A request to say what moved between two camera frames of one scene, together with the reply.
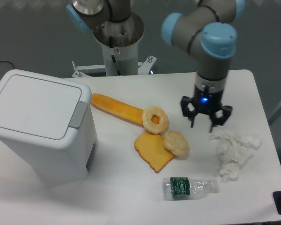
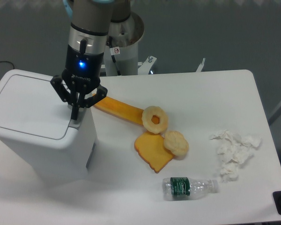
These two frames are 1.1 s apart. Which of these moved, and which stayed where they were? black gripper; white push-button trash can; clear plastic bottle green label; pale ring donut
Moved: black gripper
Stayed: clear plastic bottle green label; white push-button trash can; pale ring donut
